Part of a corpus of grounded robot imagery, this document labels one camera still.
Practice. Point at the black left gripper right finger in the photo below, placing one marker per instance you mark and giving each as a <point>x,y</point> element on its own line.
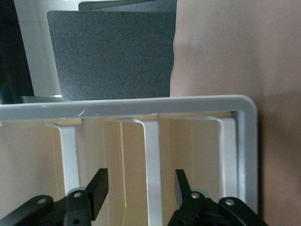
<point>188,207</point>

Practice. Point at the dark grey floor mat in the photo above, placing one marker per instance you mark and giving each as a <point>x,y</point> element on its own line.
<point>113,56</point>

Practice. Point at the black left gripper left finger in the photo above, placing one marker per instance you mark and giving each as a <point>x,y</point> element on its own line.
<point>98,193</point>

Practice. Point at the white beige drawer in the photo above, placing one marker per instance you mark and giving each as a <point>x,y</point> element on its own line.
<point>151,153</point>
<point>69,153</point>
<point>28,153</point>

